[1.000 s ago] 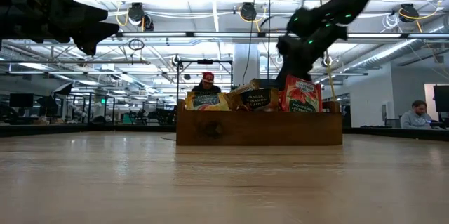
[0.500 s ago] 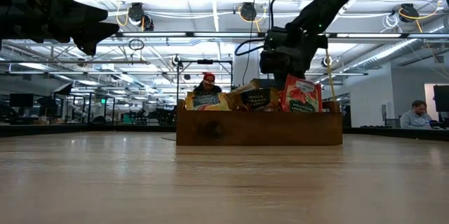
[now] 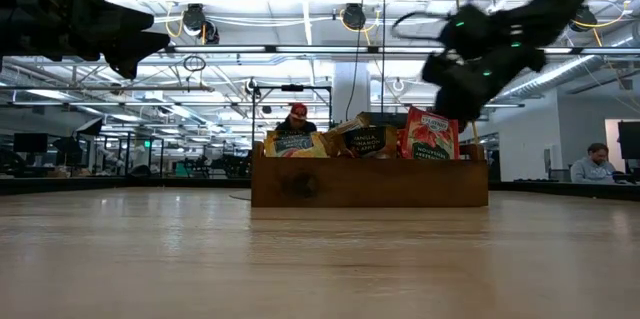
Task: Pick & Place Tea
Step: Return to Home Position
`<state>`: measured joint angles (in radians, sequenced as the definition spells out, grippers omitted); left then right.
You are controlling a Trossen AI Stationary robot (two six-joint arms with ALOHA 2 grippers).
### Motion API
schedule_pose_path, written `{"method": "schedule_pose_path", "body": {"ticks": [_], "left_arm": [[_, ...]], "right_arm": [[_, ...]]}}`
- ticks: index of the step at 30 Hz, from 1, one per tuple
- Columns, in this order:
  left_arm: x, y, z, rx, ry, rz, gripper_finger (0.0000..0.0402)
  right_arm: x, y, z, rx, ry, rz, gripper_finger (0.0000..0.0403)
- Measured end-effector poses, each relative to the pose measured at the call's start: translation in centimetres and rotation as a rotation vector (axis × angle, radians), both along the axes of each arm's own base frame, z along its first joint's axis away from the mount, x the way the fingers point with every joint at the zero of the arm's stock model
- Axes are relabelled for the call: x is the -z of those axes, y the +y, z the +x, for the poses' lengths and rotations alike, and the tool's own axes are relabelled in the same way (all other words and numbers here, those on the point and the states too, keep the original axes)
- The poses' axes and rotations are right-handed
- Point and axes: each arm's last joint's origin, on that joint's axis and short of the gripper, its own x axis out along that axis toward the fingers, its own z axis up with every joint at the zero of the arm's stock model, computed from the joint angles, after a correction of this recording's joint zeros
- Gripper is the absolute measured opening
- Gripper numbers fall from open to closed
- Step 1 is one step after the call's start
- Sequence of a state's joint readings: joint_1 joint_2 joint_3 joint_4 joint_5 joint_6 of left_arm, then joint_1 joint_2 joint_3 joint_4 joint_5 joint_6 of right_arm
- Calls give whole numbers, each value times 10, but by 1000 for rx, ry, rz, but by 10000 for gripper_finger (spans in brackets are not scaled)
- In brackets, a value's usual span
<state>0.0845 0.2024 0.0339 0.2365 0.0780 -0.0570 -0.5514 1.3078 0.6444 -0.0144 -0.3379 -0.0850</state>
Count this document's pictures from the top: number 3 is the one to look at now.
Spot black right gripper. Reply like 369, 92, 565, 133
421, 43, 547, 133

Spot beige tea packet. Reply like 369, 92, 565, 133
341, 124, 400, 160
322, 111, 374, 146

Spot orange mango tea packet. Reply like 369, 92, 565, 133
263, 130, 330, 159

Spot silver ventilation duct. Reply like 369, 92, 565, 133
492, 23, 640, 103

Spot red tea packet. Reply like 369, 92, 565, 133
398, 105, 461, 161

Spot long ceiling light bar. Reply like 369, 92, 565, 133
164, 43, 640, 56

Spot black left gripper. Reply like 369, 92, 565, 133
0, 0, 172, 81

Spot black office chair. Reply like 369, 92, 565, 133
547, 167, 575, 184

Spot black ceiling cable reel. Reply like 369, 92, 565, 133
180, 2, 221, 45
569, 4, 599, 33
341, 2, 369, 31

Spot black mesh computer case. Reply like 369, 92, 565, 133
370, 111, 410, 129

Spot black monitor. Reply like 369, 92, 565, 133
617, 121, 640, 160
13, 132, 49, 154

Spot wooden three-compartment tray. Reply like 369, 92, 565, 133
250, 140, 490, 209

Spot person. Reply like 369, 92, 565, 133
569, 142, 626, 185
275, 102, 319, 135

